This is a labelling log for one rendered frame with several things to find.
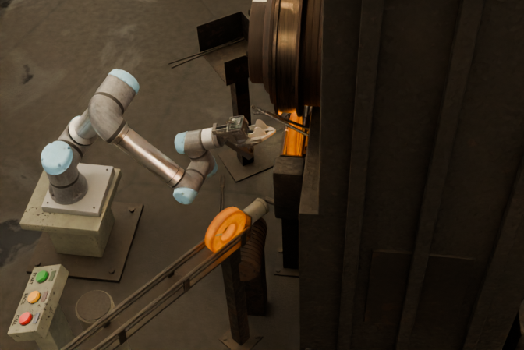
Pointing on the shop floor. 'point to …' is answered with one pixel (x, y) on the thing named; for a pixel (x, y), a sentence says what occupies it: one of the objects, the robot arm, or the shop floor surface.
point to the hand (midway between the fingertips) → (272, 132)
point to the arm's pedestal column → (92, 247)
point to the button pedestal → (42, 333)
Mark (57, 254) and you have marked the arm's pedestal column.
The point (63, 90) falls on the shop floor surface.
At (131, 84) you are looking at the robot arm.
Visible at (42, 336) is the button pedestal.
